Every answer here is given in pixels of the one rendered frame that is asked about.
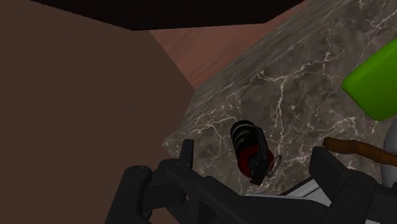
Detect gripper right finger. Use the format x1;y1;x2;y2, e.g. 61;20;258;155
308;146;397;224

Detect green rounded object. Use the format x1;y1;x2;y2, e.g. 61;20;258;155
341;38;397;122

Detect black and red canister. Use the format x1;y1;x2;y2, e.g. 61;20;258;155
230;120;282;186

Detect brown wooden handle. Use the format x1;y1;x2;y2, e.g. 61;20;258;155
322;136;397;167

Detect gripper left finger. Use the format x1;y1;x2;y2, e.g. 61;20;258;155
104;138;249;224

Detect grey rounded object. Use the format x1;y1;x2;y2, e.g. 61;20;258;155
380;121;397;188

